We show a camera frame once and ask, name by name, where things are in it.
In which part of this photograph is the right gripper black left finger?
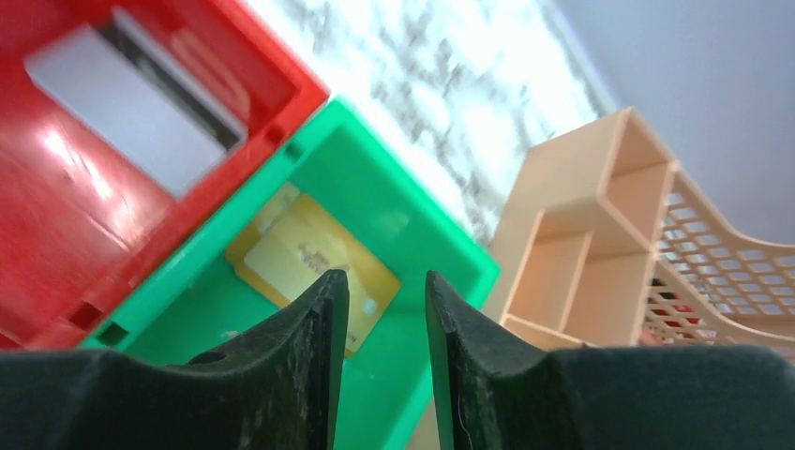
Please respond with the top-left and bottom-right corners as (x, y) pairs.
(1, 269), (349, 449)

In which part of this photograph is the green plastic bin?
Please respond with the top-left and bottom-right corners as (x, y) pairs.
(82, 100), (500, 449)

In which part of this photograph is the red plastic bin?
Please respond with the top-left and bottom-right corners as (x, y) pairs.
(1, 1), (330, 351)

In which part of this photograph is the white grey card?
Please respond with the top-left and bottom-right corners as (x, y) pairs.
(24, 7), (248, 198)

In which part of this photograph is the gold card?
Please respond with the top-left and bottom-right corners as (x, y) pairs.
(225, 183), (401, 357)
(235, 213), (351, 308)

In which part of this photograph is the peach desk organizer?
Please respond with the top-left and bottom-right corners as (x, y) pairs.
(481, 109), (794, 367)

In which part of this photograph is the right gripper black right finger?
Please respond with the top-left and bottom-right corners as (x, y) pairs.
(426, 271), (794, 449)

